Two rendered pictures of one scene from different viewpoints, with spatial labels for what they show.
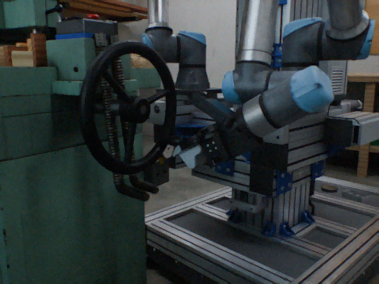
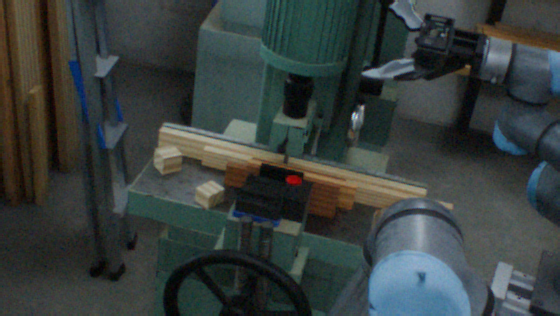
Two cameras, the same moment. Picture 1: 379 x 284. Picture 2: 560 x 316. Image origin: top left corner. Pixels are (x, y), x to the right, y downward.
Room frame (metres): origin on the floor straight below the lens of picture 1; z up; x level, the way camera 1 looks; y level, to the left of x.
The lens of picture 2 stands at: (0.32, -0.87, 1.81)
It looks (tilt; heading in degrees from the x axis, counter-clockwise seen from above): 31 degrees down; 61
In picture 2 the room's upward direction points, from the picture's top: 11 degrees clockwise
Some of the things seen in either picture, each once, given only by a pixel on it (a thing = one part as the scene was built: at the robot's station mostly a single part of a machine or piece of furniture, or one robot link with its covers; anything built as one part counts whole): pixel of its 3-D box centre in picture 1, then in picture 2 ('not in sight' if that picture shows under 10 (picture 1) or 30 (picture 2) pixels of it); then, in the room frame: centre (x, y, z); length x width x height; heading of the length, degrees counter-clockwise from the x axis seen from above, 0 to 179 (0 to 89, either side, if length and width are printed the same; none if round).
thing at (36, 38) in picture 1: (68, 52); (290, 190); (0.94, 0.31, 0.94); 0.20 x 0.01 x 0.08; 146
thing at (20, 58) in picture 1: (22, 59); (209, 194); (0.78, 0.36, 0.92); 0.05 x 0.04 x 0.03; 27
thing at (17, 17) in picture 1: (31, 18); (293, 128); (0.98, 0.41, 1.03); 0.14 x 0.07 x 0.09; 56
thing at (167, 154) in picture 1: (163, 151); not in sight; (1.06, 0.08, 0.65); 0.06 x 0.04 x 0.08; 146
